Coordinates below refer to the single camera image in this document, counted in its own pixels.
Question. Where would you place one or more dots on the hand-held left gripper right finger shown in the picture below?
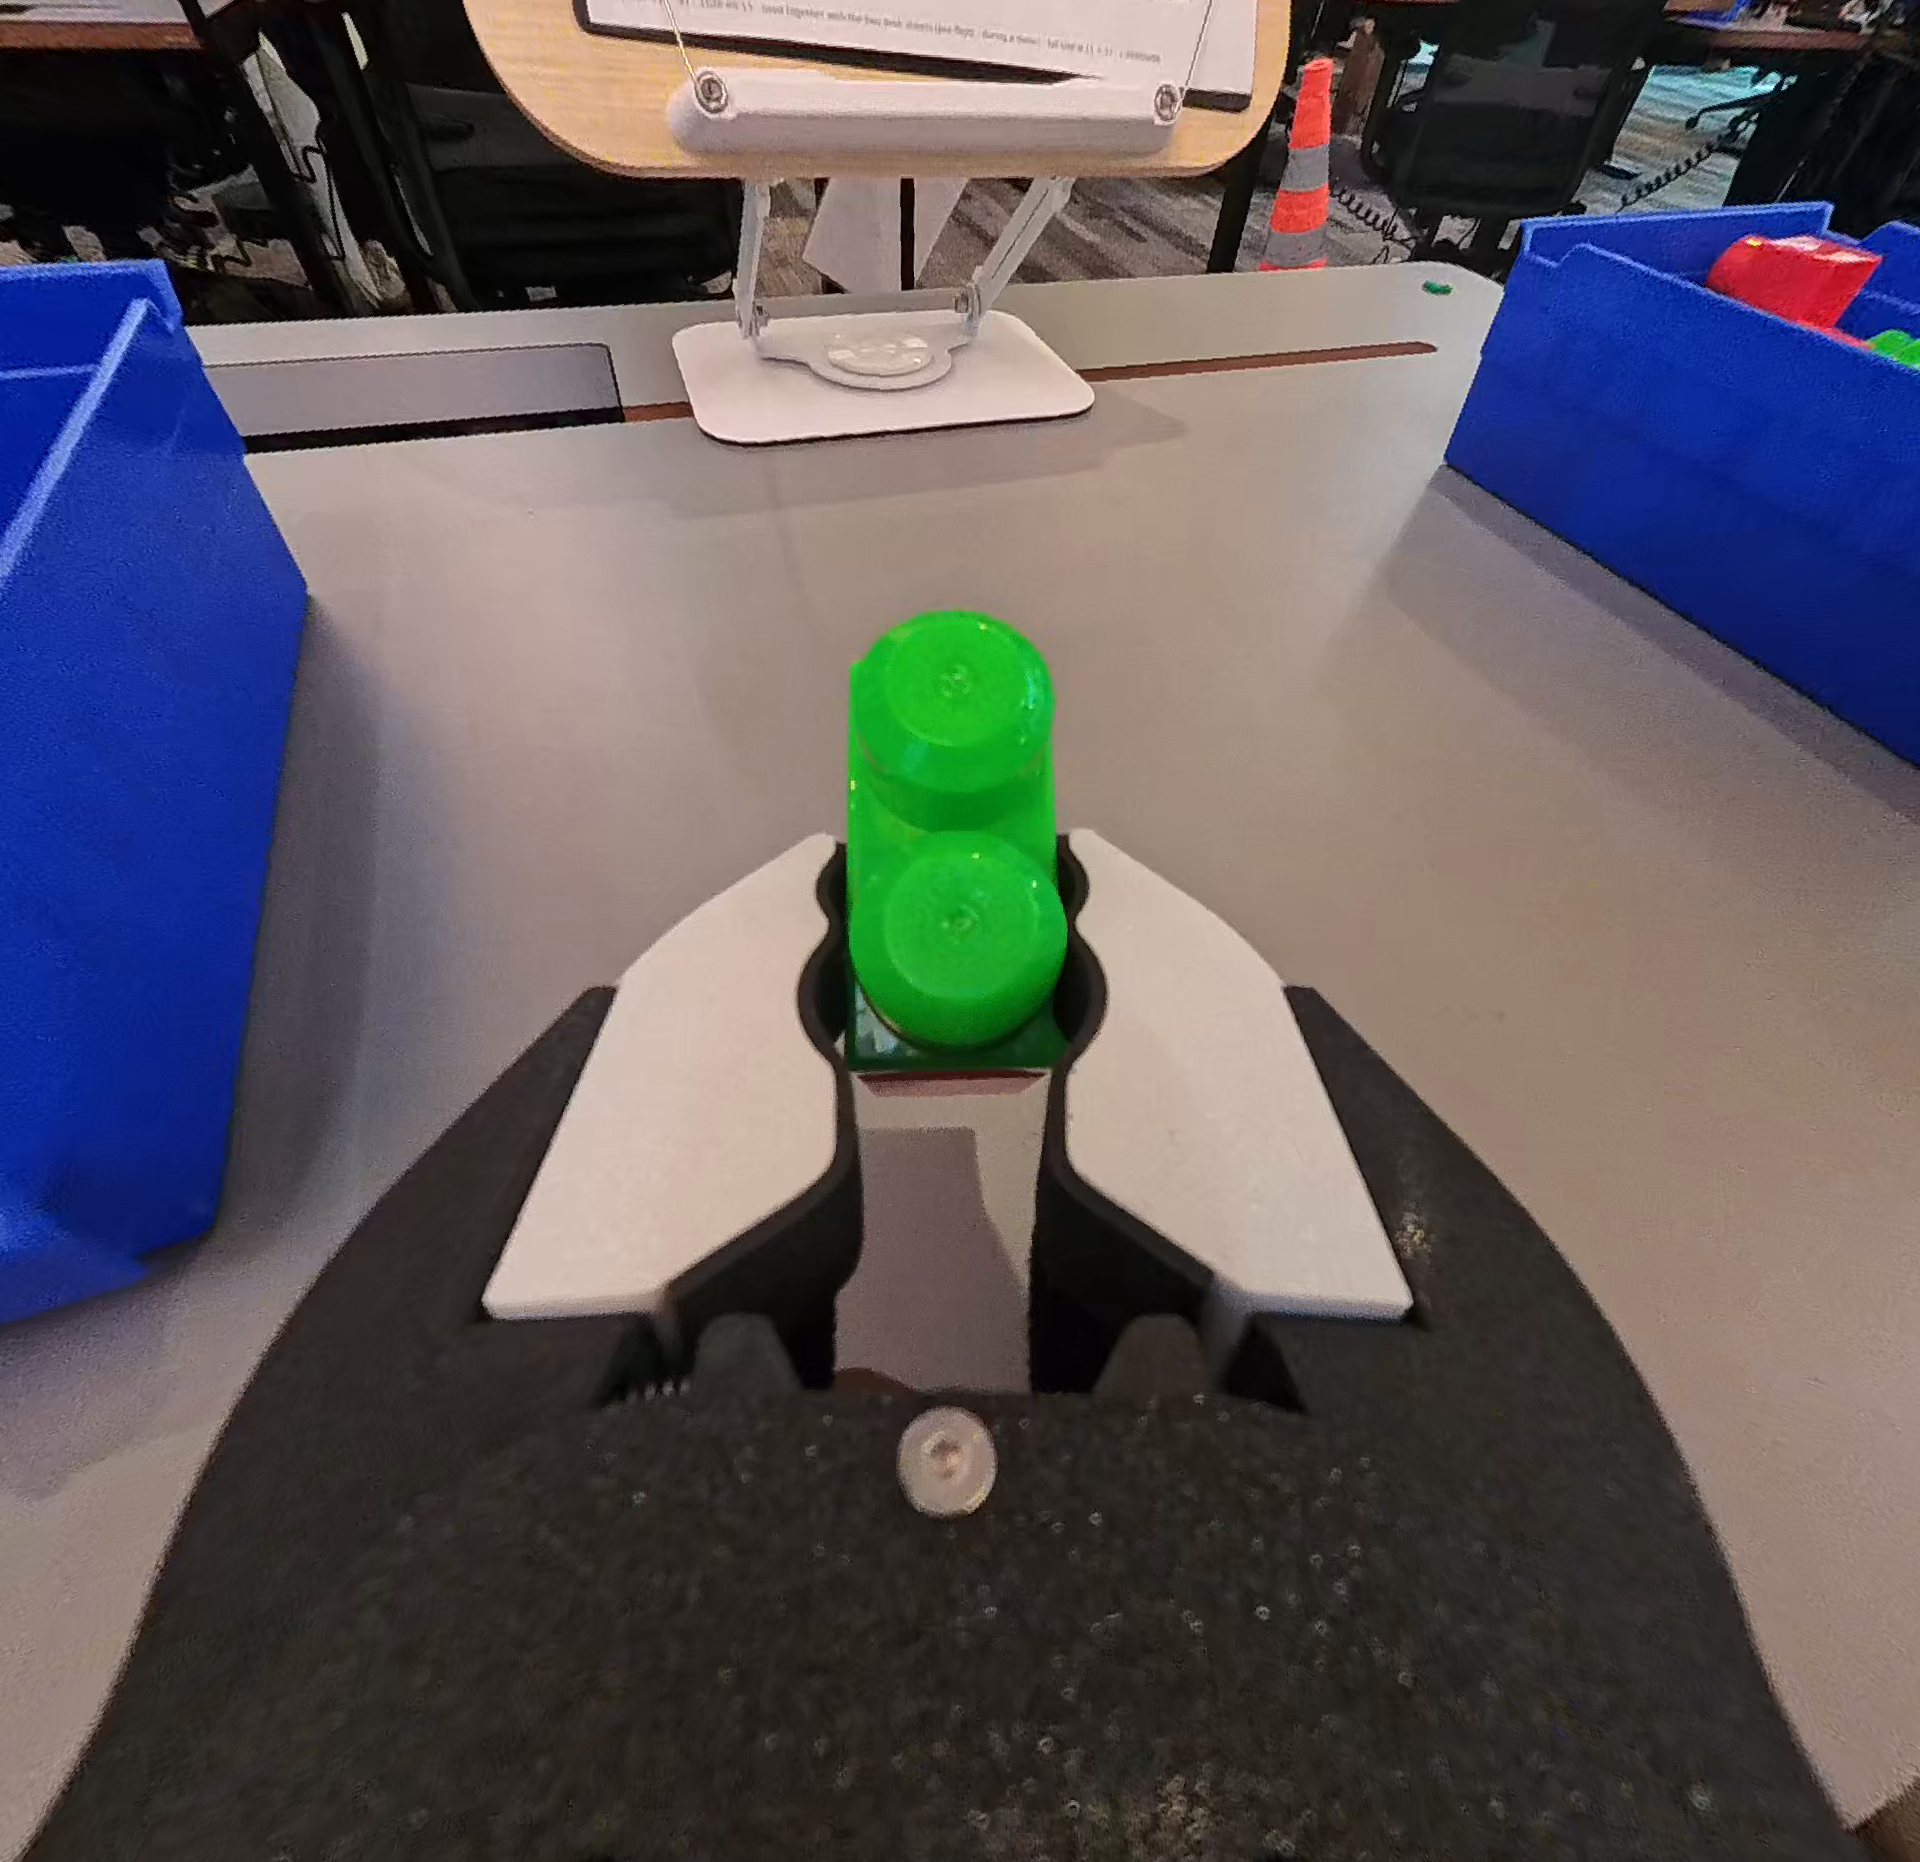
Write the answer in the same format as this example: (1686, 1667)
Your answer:
(1227, 1127)

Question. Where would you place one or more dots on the green double toy block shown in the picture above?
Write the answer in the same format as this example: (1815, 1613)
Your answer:
(956, 813)
(1894, 347)

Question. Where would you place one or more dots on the printed instruction sheet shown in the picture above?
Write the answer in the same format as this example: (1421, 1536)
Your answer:
(900, 1)

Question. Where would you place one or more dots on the blue plastic bin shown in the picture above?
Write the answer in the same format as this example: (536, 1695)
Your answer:
(1650, 484)
(148, 813)

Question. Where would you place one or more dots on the red double toy block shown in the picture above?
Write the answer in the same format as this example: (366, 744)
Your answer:
(1795, 279)

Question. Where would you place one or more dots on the wooden clipboard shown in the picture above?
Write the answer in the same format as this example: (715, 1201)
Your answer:
(528, 80)

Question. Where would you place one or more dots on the white document stand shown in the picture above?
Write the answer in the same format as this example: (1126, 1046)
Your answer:
(887, 395)

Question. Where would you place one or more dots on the black office chair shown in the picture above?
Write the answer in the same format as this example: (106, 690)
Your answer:
(1529, 94)

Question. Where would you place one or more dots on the orange traffic cone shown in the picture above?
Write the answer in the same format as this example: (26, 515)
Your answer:
(1298, 183)

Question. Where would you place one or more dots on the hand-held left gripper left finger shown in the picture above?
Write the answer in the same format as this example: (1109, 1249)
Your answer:
(675, 1127)

